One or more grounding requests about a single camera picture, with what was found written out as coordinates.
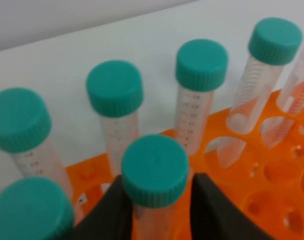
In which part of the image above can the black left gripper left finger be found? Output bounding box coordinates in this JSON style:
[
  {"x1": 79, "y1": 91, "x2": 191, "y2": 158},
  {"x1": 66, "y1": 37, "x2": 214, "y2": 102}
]
[{"x1": 71, "y1": 175, "x2": 133, "y2": 240}]

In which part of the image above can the teal capped handled tube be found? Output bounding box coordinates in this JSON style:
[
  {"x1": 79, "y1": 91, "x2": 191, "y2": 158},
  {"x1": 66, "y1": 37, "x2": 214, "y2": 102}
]
[{"x1": 121, "y1": 134, "x2": 189, "y2": 240}]

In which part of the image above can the orange test tube rack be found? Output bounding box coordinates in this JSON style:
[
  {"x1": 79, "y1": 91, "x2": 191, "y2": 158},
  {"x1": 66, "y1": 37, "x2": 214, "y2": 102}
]
[{"x1": 66, "y1": 90, "x2": 304, "y2": 240}]

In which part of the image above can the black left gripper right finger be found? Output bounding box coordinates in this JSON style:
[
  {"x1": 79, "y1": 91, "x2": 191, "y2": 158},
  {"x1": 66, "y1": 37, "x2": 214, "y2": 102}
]
[{"x1": 189, "y1": 173, "x2": 272, "y2": 240}]

